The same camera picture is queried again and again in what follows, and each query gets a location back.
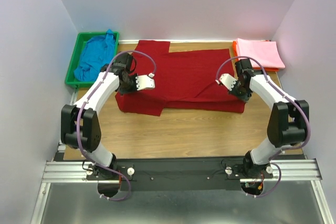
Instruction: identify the aluminium frame rail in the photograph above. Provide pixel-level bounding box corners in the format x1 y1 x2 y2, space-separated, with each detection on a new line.
30 87 334 224

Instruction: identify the red t-shirt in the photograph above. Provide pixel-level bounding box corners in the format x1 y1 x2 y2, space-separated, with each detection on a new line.
115 40 245 116

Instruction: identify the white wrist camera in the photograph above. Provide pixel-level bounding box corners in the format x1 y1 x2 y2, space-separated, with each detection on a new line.
216 73 237 91
135 73 155 91

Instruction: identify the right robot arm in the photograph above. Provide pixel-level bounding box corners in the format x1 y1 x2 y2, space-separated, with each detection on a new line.
219 58 311 176

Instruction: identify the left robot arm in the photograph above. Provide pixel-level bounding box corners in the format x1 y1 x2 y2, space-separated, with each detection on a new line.
61 52 138 170

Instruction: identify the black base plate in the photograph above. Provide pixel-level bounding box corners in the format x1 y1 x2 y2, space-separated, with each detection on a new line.
85 156 273 196

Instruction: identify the pink folded t-shirt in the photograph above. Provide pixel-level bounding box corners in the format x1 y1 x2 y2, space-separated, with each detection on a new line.
235 38 285 70

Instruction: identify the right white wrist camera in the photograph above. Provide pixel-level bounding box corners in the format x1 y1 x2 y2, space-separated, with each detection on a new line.
216 73 237 91

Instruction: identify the green plastic bin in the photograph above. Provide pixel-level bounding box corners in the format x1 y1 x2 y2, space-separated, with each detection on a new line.
65 31 119 88

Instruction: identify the blue t-shirt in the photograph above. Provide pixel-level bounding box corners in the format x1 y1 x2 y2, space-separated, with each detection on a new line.
74 29 116 82

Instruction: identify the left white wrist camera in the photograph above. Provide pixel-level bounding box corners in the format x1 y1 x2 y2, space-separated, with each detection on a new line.
135 73 155 91

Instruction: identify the orange folded t-shirt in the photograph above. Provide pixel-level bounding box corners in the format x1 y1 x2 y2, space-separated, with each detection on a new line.
232 41 279 72

